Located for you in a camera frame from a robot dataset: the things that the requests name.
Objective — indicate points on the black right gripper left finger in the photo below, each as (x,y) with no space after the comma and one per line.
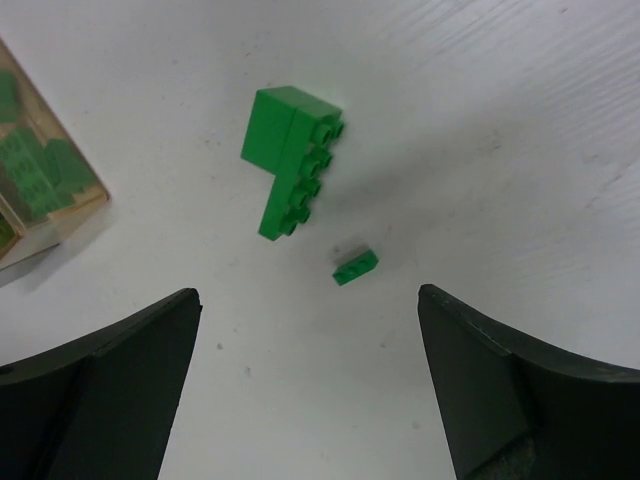
(101,406)

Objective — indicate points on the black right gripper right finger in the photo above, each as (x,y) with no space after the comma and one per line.
(516,407)

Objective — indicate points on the green 2x4 lego brick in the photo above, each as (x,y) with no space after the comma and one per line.
(23,158)

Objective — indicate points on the green lego brick stack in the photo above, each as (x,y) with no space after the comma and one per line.
(289,135)

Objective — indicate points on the tiny green lego plate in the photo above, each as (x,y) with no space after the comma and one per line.
(356,267)

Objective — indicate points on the amber transparent container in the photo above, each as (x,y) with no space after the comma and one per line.
(24,244)

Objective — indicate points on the small green 1x3 brick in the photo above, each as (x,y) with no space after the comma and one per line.
(66,170)

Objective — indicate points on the green hollow lego brick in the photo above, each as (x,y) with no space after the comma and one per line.
(10,105)

